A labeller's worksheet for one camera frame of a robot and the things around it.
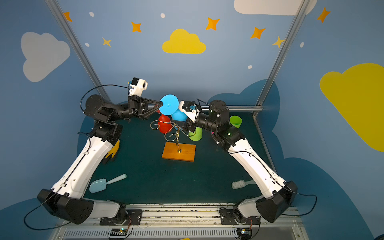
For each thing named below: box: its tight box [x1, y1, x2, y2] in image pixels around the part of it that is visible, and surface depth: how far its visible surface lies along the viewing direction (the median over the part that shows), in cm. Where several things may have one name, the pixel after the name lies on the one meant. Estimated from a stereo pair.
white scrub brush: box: [231, 179, 256, 190], surface depth 87 cm
